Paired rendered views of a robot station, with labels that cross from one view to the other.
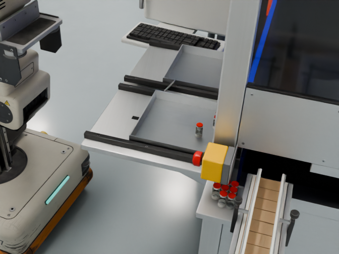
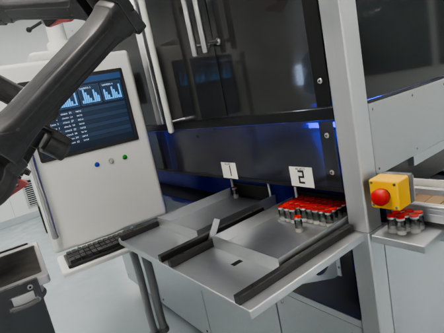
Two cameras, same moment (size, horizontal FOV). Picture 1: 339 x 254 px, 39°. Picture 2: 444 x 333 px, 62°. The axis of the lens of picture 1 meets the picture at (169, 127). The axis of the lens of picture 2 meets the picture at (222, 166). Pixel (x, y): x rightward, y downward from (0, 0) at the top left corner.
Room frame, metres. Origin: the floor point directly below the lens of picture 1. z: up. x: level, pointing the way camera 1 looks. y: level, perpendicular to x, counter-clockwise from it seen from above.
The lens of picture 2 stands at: (0.67, 0.76, 1.31)
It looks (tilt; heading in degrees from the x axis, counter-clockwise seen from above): 12 degrees down; 310
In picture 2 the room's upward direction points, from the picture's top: 12 degrees counter-clockwise
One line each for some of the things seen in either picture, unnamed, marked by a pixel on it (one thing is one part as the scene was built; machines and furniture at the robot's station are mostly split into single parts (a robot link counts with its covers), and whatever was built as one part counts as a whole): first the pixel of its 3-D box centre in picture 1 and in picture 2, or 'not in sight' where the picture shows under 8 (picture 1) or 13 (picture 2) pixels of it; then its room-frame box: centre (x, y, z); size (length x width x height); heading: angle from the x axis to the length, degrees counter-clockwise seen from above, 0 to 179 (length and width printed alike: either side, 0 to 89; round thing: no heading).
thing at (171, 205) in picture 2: not in sight; (176, 220); (1.98, -0.39, 0.73); 1.98 x 0.01 x 0.25; 165
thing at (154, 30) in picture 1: (173, 39); (118, 240); (1.90, 0.00, 0.82); 0.40 x 0.14 x 0.02; 69
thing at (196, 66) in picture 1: (216, 72); (216, 210); (1.50, -0.16, 0.90); 0.34 x 0.26 x 0.04; 75
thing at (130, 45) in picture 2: not in sight; (122, 68); (2.19, -0.45, 1.50); 0.49 x 0.01 x 0.59; 165
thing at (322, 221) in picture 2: not in sight; (306, 214); (1.15, -0.16, 0.91); 0.18 x 0.02 x 0.05; 165
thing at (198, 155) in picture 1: (200, 159); (380, 196); (0.92, -0.08, 0.99); 0.04 x 0.04 x 0.04; 75
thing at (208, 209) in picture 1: (226, 203); (410, 232); (0.88, -0.16, 0.87); 0.14 x 0.13 x 0.02; 75
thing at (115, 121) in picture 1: (186, 99); (232, 234); (1.36, -0.05, 0.87); 0.70 x 0.48 x 0.02; 165
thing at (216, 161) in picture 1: (217, 163); (391, 190); (0.90, -0.13, 0.99); 0.08 x 0.07 x 0.07; 75
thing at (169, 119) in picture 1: (193, 126); (287, 227); (1.18, -0.08, 0.90); 0.34 x 0.26 x 0.04; 75
